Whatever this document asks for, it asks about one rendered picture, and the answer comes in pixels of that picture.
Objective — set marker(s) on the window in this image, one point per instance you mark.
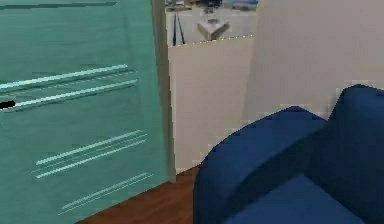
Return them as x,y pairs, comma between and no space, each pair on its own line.
210,20

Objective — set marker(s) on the blue sofa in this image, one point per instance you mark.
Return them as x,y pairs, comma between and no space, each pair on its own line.
283,166

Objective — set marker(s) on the teal room door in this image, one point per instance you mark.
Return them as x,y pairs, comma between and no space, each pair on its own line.
83,110

